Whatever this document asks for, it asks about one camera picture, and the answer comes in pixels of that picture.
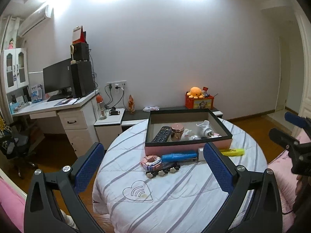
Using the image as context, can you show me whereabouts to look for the small white desk fan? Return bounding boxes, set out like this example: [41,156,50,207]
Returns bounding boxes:
[70,45,78,65]

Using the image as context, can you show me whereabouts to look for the orange figurine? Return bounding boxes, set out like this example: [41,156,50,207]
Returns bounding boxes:
[128,95,136,114]

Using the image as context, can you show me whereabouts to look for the white desk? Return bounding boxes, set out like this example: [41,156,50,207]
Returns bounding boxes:
[11,90,100,156]

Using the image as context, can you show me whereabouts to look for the black speaker box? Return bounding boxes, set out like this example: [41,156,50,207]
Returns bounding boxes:
[73,42,90,62]

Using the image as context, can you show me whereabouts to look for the patterned clothes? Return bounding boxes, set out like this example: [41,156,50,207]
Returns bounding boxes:
[0,113,12,139]

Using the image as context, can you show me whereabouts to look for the black power cables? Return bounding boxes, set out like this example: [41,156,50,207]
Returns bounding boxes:
[104,84,125,111]

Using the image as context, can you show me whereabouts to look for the orange octopus plush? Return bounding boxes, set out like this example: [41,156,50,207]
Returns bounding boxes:
[187,87,203,99]

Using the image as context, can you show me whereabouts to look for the clear bottle orange cap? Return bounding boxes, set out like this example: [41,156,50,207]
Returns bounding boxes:
[96,94,107,120]

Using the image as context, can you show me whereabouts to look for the red desk calendar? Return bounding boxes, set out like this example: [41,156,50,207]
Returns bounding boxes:
[72,25,86,44]

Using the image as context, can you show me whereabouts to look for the white wall outlet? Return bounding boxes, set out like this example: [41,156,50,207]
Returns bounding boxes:
[107,80,127,90]

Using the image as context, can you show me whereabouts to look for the white bedside table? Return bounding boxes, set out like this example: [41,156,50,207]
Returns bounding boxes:
[93,108,125,146]

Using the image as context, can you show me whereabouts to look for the pink box black inside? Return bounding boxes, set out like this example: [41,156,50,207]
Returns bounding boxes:
[144,108,233,156]

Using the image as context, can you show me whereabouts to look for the white door frame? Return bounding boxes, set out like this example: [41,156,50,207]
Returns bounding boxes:
[295,5,311,119]

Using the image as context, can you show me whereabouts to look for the pink bed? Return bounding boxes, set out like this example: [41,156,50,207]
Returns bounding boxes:
[0,178,76,233]

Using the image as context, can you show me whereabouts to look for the blue highlighter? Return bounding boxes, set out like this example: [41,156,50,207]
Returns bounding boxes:
[162,150,198,163]

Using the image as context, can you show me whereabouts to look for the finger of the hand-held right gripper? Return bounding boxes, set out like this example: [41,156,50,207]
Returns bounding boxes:
[268,128,303,152]
[284,112,311,131]

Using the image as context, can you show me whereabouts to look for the black computer tower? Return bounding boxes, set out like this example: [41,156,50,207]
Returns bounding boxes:
[70,61,95,98]

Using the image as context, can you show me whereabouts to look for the pink patterned blanket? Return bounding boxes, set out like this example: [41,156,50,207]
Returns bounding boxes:
[267,136,309,219]

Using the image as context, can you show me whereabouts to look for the yellow highlighter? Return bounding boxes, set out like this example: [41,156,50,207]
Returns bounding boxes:
[220,149,245,156]

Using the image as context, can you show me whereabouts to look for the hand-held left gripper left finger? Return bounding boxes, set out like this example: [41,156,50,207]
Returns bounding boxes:
[24,142,105,233]

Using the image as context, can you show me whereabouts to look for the cream curtain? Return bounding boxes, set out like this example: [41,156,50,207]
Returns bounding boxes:
[0,15,20,54]

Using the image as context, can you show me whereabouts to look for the white air conditioner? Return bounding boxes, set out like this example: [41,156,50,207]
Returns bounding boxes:
[18,5,53,37]

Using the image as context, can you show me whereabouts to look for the round table striped cloth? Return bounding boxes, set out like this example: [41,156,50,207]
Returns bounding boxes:
[92,119,269,233]

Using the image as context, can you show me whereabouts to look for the blue white carton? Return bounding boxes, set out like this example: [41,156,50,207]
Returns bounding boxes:
[30,84,43,103]

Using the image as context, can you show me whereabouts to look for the black remote control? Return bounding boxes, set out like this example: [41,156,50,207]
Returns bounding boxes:
[151,126,172,143]

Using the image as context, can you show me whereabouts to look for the rose gold jar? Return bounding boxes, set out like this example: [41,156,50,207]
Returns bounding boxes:
[170,124,185,142]

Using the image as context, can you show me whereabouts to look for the white plug adapter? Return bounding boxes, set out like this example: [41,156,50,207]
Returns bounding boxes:
[196,120,214,139]

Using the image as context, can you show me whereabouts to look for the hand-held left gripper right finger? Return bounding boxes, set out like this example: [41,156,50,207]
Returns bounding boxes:
[203,142,283,233]

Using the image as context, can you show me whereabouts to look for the red storage box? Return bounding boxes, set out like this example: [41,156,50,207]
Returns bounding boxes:
[185,93,214,110]

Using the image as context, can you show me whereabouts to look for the white glass-door cabinet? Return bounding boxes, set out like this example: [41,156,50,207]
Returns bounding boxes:
[0,47,30,94]

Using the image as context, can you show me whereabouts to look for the black keyboard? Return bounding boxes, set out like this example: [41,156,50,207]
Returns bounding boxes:
[47,94,73,102]

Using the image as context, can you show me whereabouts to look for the black computer monitor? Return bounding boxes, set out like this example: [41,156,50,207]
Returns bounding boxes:
[43,58,73,95]

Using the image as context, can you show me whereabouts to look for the black low shelf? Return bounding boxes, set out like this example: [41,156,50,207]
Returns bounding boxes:
[121,105,224,127]

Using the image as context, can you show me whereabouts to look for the purple mouse pad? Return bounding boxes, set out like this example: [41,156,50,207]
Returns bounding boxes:
[54,98,80,106]

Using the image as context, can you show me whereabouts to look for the black office chair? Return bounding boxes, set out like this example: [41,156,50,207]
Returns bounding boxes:
[0,112,39,180]

